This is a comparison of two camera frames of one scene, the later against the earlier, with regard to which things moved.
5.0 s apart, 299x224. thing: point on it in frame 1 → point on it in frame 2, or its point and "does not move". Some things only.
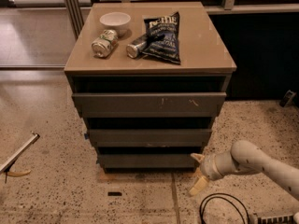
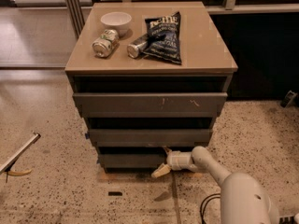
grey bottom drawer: [149, 161] does not move
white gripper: [208, 168] → [173, 161]
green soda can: [102, 46] does not move
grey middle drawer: [150, 137] does not move
